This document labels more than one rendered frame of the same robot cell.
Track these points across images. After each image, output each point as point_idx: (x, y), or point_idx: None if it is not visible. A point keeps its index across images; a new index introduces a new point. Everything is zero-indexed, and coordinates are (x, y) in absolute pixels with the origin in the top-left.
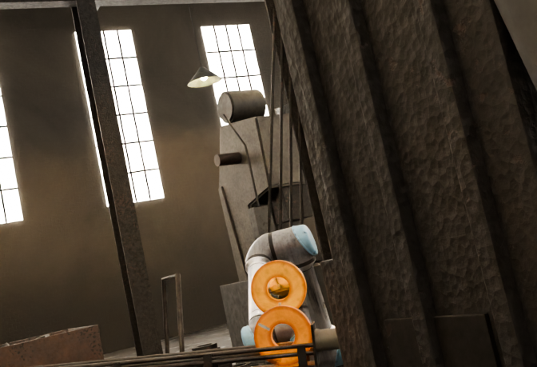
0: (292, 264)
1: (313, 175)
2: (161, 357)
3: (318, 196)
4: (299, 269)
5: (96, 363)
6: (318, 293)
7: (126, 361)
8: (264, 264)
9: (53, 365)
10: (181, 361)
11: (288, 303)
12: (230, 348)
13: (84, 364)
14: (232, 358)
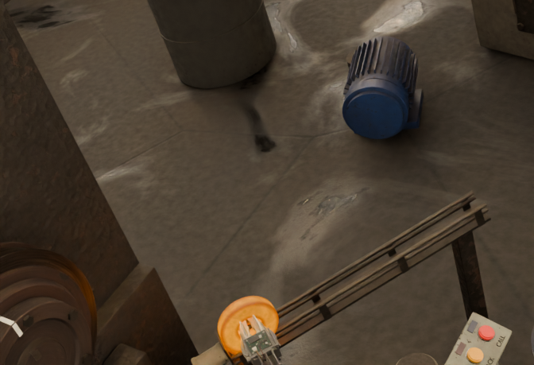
0: (222, 320)
1: (111, 210)
2: (350, 265)
3: (118, 223)
4: (219, 326)
5: (404, 231)
6: None
7: (378, 247)
8: (245, 297)
9: (461, 216)
10: (350, 290)
11: None
12: (303, 312)
13: (415, 225)
14: (292, 305)
